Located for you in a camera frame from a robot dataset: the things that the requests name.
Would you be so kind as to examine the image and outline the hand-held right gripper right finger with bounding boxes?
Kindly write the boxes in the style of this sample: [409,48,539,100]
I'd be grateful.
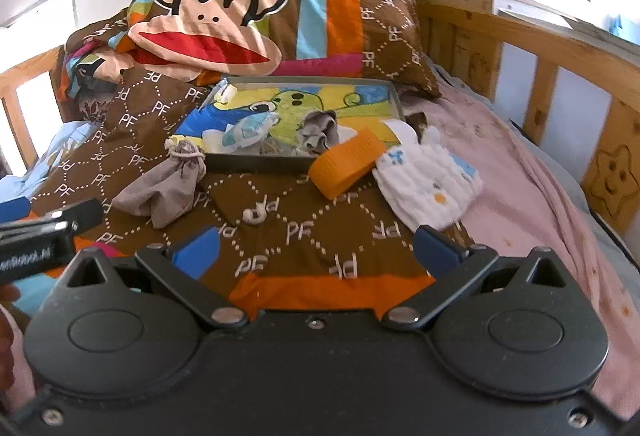
[381,224,572,333]

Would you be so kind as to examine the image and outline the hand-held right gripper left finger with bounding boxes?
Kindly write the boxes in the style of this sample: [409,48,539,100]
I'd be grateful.
[65,226,249,331]

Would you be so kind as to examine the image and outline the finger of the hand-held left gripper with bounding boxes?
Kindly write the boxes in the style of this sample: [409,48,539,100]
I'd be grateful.
[46,197,105,237]
[0,196,31,224]

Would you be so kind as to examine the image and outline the grey sock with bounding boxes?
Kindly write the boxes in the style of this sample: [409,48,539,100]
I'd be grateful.
[111,138,207,230]
[296,110,341,155]

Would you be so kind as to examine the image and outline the white and blue sock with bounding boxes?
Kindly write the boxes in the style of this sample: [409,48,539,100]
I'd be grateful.
[222,111,280,150]

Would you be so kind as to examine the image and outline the shallow cartoon print tray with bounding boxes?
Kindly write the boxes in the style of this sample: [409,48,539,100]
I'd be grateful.
[170,76,407,175]

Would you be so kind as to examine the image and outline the person's left hand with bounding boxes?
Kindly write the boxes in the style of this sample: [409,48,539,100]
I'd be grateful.
[0,285,22,398]

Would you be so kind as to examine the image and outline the white printed gauze cloth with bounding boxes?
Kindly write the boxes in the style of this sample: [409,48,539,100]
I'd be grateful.
[371,125,485,233]

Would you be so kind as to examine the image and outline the brown patterned quilt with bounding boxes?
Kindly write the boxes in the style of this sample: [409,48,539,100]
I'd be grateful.
[30,11,477,318]

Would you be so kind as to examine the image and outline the pink blanket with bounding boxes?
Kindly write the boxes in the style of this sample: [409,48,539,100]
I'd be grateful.
[400,81,640,423]

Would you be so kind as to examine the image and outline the white folded cloth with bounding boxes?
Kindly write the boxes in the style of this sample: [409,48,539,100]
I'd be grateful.
[385,118,422,150]

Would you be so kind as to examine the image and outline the orange folded cloth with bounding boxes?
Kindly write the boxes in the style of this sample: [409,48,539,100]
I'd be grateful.
[307,127,389,200]

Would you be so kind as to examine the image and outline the window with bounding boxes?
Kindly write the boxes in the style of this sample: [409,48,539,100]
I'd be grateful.
[0,0,79,48]

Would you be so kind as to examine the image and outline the brown patterned pillow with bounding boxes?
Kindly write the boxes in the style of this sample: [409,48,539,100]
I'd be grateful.
[345,0,442,98]

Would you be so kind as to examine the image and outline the striped monkey pillow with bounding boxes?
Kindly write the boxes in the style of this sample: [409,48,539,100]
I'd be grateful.
[125,0,367,85]

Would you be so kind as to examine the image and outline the sheets of paper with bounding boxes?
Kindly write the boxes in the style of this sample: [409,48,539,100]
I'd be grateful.
[500,6,582,30]

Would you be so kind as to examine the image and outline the wooden bed frame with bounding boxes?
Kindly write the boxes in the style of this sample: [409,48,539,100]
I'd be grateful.
[0,0,640,238]

